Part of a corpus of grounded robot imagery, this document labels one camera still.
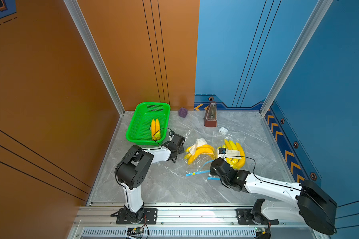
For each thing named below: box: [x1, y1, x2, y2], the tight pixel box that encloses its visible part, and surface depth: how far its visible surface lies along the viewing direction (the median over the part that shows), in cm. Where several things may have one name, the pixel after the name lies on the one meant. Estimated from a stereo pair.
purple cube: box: [178, 107, 188, 119], surface depth 118 cm
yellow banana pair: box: [151, 118, 162, 141], surface depth 107 cm
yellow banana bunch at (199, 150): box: [183, 144, 216, 165], surface depth 89 cm
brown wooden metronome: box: [204, 101, 217, 128], surface depth 108 cm
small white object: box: [218, 126, 229, 135], surface depth 111 cm
